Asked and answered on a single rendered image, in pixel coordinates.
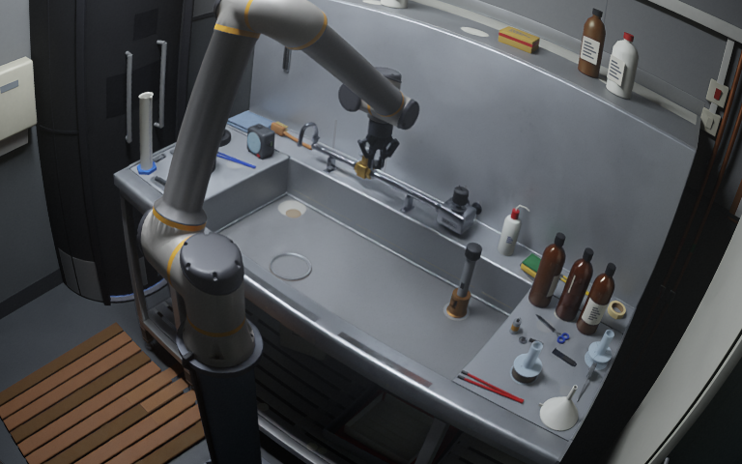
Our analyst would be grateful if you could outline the white funnel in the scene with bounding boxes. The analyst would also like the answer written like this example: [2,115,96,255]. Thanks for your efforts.
[538,384,581,432]

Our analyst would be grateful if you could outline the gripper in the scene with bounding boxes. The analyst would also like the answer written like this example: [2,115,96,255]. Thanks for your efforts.
[356,118,401,175]

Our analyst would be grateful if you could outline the blue cloth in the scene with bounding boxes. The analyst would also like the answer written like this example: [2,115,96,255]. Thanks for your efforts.
[227,109,273,136]

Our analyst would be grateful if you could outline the dark tall cabinet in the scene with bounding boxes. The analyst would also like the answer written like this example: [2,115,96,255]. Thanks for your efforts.
[28,0,201,306]

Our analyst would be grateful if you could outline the clear cylinder with blue base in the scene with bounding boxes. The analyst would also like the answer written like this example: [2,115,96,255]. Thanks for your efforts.
[135,91,158,176]

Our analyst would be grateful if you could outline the large brown labelled bottle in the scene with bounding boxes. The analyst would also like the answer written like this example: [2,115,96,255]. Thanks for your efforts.
[578,8,607,79]

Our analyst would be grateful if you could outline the steel sink bench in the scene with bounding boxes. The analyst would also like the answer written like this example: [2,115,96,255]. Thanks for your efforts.
[112,0,702,464]

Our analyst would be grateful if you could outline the chrome mixer body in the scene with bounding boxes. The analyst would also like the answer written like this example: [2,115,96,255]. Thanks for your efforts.
[436,198,481,237]

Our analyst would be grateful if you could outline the white film reel dark core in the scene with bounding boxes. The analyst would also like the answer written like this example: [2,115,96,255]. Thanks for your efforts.
[511,340,546,385]

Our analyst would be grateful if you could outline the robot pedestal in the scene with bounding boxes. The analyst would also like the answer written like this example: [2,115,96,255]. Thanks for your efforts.
[175,324,266,464]

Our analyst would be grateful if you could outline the red rod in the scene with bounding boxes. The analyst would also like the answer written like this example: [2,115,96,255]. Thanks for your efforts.
[456,375,525,405]
[460,369,526,402]

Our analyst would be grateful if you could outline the brown bottle black cap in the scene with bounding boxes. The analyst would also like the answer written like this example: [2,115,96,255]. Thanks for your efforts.
[528,232,567,309]
[555,247,595,323]

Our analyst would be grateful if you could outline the white wash bottle red cap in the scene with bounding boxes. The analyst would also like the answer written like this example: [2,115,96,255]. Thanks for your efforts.
[498,204,531,257]

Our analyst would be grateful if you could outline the glass thermometer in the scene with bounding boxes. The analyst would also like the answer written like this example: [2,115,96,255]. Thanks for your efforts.
[576,364,598,404]

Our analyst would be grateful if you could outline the cream wall box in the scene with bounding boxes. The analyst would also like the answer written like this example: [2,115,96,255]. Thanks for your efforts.
[0,56,39,159]

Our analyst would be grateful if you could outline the black timer with blue face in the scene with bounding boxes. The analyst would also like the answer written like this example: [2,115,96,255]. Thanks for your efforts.
[245,123,276,160]

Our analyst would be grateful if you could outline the brown bottle white label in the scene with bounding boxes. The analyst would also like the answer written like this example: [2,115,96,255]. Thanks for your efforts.
[576,262,617,336]

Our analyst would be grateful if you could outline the chrome supply pipe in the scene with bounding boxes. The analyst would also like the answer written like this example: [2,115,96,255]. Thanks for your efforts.
[312,141,448,213]

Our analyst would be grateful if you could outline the white switch box red button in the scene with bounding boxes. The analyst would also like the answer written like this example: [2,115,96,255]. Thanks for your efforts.
[705,77,730,110]

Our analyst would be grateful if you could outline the wooden duckboard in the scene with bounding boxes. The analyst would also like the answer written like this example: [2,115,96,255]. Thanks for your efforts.
[0,323,208,464]

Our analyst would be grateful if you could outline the blue handled scissors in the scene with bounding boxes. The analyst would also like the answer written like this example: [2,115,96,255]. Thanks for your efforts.
[534,313,572,345]

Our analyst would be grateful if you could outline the wooden handled brush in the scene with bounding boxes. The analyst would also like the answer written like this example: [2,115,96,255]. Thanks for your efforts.
[270,121,314,152]

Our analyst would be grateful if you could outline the yellow box red stripe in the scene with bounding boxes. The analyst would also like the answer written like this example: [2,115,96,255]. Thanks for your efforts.
[498,25,541,55]

